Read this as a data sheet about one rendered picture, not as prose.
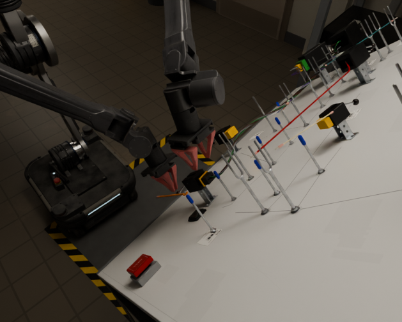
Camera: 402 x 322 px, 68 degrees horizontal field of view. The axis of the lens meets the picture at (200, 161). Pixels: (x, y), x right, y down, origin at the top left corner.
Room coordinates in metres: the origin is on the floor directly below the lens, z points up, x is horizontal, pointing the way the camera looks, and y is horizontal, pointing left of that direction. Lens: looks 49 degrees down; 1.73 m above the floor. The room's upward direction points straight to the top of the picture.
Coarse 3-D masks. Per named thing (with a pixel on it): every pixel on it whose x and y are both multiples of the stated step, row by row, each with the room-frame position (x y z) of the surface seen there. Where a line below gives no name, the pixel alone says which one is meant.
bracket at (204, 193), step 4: (204, 188) 0.47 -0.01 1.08; (200, 192) 0.45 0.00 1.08; (204, 192) 0.46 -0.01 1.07; (208, 192) 0.46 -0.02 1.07; (204, 196) 0.45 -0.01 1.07; (208, 196) 0.46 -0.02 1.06; (212, 196) 0.45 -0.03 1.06; (216, 196) 0.45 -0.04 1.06; (204, 200) 0.44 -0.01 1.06; (208, 200) 0.44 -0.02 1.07; (212, 200) 0.44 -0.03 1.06; (208, 204) 0.42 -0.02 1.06
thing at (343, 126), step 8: (336, 104) 0.50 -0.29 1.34; (344, 104) 0.49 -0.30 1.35; (328, 112) 0.47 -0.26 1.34; (336, 112) 0.47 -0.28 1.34; (344, 112) 0.47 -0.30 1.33; (336, 120) 0.46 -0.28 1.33; (344, 120) 0.47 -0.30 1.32; (336, 128) 0.47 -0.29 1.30; (344, 128) 0.45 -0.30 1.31; (344, 136) 0.44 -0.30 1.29; (352, 136) 0.44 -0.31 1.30
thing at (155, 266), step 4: (152, 264) 0.25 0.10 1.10; (156, 264) 0.25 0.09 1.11; (148, 268) 0.24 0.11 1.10; (152, 268) 0.24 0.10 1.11; (156, 268) 0.24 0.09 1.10; (144, 272) 0.23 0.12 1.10; (148, 272) 0.23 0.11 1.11; (152, 272) 0.23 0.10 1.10; (132, 276) 0.23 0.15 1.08; (140, 276) 0.22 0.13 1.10; (144, 276) 0.22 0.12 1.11; (148, 276) 0.22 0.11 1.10; (136, 280) 0.22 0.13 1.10; (140, 280) 0.21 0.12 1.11; (144, 280) 0.21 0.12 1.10; (140, 284) 0.21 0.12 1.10
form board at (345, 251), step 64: (384, 64) 0.82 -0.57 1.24; (256, 128) 0.89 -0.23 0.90; (384, 128) 0.42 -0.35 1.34; (192, 192) 0.56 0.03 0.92; (256, 192) 0.38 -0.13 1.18; (320, 192) 0.29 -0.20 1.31; (384, 192) 0.23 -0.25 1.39; (128, 256) 0.34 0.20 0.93; (192, 256) 0.24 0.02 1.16; (256, 256) 0.19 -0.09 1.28; (320, 256) 0.16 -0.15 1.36; (384, 256) 0.13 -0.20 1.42; (192, 320) 0.11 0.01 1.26; (256, 320) 0.09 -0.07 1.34; (320, 320) 0.08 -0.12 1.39; (384, 320) 0.07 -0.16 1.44
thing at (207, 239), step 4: (216, 228) 0.31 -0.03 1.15; (208, 232) 0.30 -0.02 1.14; (216, 232) 0.29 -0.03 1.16; (204, 236) 0.29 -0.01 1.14; (208, 236) 0.29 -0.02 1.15; (212, 236) 0.28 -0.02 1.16; (216, 236) 0.28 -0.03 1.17; (200, 240) 0.29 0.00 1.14; (204, 240) 0.28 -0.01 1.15; (208, 240) 0.27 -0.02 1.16; (212, 240) 0.27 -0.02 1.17; (200, 244) 0.27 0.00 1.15; (204, 244) 0.27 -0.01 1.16; (208, 244) 0.26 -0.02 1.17
